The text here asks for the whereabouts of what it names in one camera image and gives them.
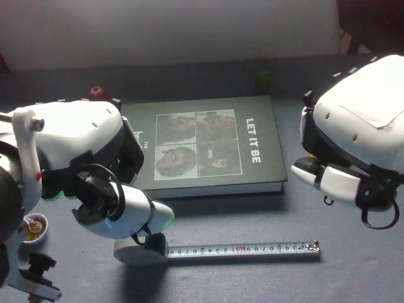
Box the red cylinder block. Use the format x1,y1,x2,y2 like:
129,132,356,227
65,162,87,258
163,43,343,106
87,84,109,102

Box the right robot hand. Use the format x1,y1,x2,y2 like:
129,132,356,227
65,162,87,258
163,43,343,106
290,54,404,230

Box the grey tape measure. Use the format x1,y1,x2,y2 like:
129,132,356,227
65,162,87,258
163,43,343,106
113,233,321,268

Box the green cylinder block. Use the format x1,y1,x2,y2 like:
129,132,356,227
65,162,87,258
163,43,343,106
255,68,274,92

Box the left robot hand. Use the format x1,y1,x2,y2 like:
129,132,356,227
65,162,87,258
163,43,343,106
37,98,175,246

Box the small bowl with spoon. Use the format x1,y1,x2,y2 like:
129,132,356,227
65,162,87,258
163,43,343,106
21,213,49,244

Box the black Beatles book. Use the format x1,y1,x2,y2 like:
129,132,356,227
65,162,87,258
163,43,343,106
121,95,288,199

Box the grey table cloth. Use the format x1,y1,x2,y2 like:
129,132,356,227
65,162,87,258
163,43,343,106
0,53,404,303

